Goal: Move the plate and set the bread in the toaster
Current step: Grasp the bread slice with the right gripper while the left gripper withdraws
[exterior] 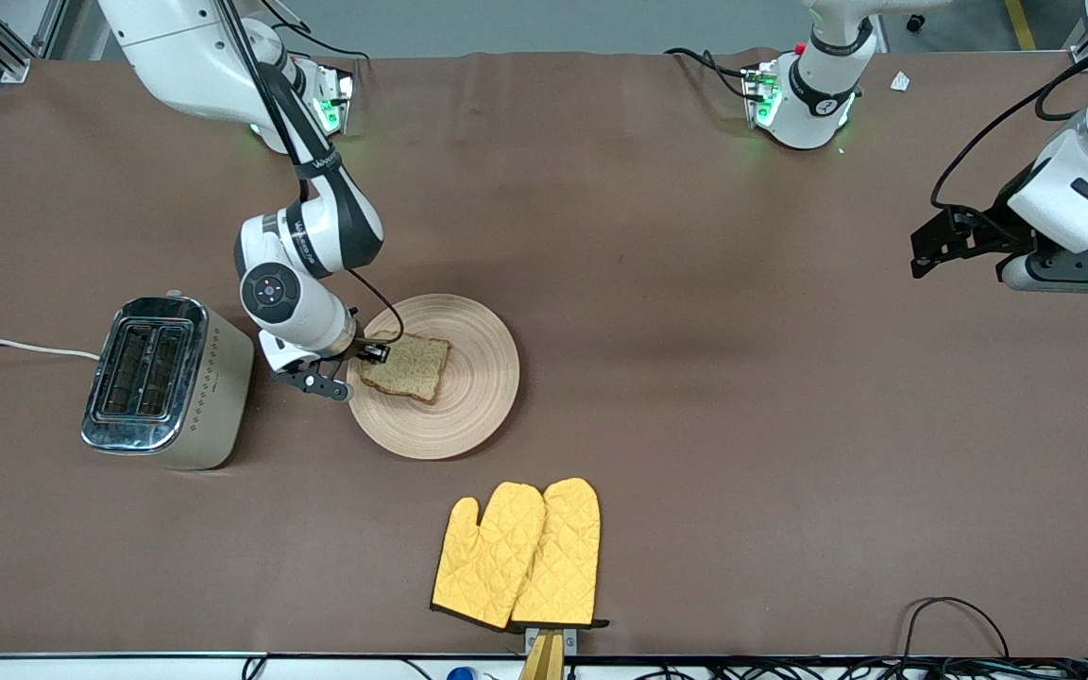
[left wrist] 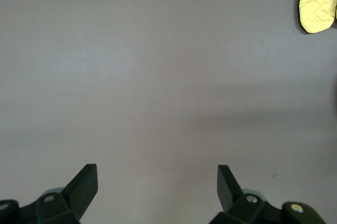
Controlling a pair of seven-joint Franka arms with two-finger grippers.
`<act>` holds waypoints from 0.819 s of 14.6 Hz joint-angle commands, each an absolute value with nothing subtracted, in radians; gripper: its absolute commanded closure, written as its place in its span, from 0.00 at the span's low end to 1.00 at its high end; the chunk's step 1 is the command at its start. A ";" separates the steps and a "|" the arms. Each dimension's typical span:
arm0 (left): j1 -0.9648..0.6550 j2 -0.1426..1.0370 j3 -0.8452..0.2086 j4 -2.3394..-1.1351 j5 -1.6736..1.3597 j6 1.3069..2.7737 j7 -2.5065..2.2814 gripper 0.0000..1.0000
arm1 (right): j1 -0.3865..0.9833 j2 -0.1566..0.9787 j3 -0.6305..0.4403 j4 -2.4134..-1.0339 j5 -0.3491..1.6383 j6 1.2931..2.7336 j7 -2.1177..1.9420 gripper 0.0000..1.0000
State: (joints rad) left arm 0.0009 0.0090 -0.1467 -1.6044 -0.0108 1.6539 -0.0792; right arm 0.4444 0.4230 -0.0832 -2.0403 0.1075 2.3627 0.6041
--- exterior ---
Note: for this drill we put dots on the brown bread slice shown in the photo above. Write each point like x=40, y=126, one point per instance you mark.
x=412, y=373

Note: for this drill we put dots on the aluminium profile frame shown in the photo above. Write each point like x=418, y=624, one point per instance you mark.
x=13, y=70

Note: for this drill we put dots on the yellow quilted oven mitt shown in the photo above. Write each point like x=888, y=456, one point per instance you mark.
x=563, y=557
x=487, y=557

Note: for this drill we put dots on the grey metal bracket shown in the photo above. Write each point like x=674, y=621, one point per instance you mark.
x=570, y=640

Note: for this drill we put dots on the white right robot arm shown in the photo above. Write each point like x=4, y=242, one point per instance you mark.
x=176, y=57

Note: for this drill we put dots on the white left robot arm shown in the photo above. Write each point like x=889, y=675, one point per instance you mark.
x=818, y=94

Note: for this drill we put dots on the brown table cover cloth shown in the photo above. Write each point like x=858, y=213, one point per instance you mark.
x=695, y=283

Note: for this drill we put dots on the blue round cap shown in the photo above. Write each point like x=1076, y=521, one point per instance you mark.
x=460, y=674

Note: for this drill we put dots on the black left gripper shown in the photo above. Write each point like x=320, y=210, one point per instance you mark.
x=1005, y=229

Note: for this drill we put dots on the white paper scrap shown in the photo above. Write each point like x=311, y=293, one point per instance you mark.
x=900, y=82

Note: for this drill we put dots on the round light wooden plate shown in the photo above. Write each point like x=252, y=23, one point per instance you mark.
x=468, y=416

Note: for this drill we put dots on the chrome and cream toaster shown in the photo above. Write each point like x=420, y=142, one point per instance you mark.
x=166, y=378

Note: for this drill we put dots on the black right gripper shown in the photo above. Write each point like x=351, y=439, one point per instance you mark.
x=362, y=348

